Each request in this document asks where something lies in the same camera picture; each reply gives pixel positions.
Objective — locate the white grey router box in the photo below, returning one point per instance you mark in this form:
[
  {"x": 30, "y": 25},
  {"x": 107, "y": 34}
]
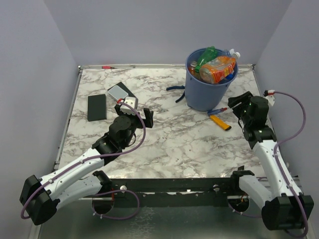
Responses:
[{"x": 117, "y": 92}]

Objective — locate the small clear water bottle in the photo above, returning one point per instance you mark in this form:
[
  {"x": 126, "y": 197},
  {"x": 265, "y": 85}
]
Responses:
[{"x": 229, "y": 52}]

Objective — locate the black flat box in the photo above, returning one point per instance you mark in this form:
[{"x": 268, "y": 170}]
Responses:
[{"x": 122, "y": 85}]

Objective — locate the red marker pen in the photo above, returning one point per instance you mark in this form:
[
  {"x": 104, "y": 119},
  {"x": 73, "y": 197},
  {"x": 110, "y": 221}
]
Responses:
[{"x": 108, "y": 67}]

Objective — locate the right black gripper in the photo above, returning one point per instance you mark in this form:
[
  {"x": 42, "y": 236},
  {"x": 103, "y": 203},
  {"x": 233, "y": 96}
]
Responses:
[{"x": 245, "y": 98}]

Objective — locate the clear bottle blue label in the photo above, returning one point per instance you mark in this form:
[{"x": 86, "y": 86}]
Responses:
[{"x": 230, "y": 76}]

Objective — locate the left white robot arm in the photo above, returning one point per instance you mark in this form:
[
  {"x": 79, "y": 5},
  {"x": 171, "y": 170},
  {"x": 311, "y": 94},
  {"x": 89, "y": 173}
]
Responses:
[{"x": 42, "y": 197}]

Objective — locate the green bear shaped bottle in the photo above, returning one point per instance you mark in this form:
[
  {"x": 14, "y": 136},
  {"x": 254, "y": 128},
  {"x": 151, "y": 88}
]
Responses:
[{"x": 209, "y": 54}]

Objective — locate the crushed orange label bottle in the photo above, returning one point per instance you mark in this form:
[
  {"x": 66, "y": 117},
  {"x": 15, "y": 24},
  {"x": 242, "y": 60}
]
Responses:
[{"x": 219, "y": 68}]

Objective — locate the blue handled screwdriver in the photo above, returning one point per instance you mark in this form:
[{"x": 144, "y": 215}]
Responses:
[{"x": 216, "y": 111}]

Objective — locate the blue plastic bin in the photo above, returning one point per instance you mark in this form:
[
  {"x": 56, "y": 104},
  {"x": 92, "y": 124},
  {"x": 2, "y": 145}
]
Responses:
[{"x": 202, "y": 96}]

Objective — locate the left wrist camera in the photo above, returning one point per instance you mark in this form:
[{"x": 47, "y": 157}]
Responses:
[{"x": 128, "y": 104}]

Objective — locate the aluminium frame rail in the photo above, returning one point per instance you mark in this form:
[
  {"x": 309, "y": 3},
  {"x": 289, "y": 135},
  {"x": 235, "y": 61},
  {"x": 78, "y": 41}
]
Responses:
[{"x": 264, "y": 181}]

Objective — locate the orange utility knife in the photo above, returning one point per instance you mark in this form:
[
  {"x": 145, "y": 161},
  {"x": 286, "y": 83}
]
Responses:
[{"x": 220, "y": 123}]

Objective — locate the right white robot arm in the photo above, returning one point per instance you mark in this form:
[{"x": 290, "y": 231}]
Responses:
[{"x": 283, "y": 206}]

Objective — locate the black mounting rail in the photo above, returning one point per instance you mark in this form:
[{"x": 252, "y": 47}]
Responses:
[{"x": 181, "y": 192}]

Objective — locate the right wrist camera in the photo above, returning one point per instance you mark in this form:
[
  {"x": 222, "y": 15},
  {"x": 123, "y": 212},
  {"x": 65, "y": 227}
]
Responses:
[{"x": 269, "y": 96}]

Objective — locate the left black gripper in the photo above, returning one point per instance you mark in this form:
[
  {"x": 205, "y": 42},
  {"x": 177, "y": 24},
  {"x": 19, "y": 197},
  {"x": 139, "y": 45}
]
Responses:
[{"x": 148, "y": 121}]

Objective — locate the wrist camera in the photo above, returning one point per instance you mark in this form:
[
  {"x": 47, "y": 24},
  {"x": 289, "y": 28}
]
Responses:
[
  {"x": 128, "y": 104},
  {"x": 269, "y": 96}
]

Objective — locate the black foam block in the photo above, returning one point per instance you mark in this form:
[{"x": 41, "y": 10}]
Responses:
[{"x": 97, "y": 108}]

